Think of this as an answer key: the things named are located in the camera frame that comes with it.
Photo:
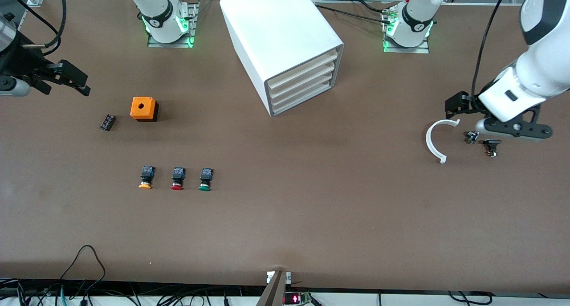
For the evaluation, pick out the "small black switch part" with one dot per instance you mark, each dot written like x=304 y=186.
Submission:
x=492 y=142

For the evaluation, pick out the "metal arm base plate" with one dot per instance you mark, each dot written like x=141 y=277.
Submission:
x=171 y=44
x=414 y=50

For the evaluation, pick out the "orange button enclosure box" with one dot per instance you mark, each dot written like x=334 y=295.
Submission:
x=149 y=112

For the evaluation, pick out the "white mounting bracket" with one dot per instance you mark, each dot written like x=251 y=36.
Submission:
x=269 y=277

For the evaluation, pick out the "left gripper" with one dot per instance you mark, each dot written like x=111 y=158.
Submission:
x=458 y=104

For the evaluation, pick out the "yellow mushroom push button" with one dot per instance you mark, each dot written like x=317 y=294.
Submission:
x=147 y=173

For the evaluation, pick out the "white curved plastic part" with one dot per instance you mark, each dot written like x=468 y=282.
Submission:
x=428 y=141

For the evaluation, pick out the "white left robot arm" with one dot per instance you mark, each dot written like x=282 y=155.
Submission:
x=543 y=70

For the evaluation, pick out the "cream cabinet drawer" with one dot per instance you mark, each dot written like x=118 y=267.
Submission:
x=303 y=89
x=303 y=98
x=303 y=79
x=303 y=69

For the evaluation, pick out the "white drawer cabinet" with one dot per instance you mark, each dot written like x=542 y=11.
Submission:
x=276 y=25

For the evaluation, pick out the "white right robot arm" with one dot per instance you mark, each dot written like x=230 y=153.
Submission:
x=156 y=12

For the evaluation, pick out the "small metal switch part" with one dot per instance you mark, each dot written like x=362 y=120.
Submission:
x=472 y=138

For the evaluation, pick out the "red mushroom push button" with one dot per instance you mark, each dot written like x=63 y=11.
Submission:
x=178 y=174

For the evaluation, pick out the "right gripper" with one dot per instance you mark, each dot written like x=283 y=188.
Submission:
x=21 y=62

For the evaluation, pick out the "device with red display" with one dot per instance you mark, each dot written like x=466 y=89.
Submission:
x=296 y=299

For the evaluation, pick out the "dark cylindrical capacitor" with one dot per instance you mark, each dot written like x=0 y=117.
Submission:
x=107 y=122

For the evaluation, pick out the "green mushroom push button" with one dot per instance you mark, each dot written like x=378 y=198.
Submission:
x=205 y=176

